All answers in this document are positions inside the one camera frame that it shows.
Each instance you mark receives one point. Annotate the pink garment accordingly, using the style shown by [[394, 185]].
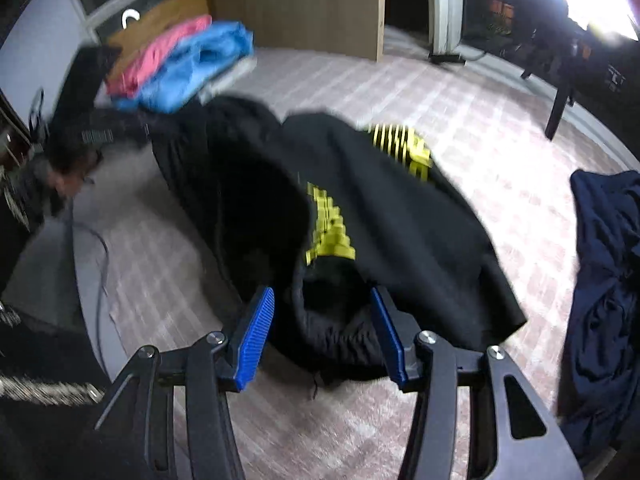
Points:
[[148, 61]]

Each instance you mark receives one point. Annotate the navy blue garment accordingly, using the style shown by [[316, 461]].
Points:
[[599, 396]]

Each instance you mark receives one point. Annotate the black hoodie with yellow print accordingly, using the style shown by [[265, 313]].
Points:
[[313, 208]]

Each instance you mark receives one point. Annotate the black table with legs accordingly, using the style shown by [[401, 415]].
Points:
[[588, 50]]

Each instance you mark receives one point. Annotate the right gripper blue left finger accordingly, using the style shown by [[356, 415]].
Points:
[[237, 363]]

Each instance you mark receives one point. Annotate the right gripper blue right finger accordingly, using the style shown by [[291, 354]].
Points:
[[396, 331]]

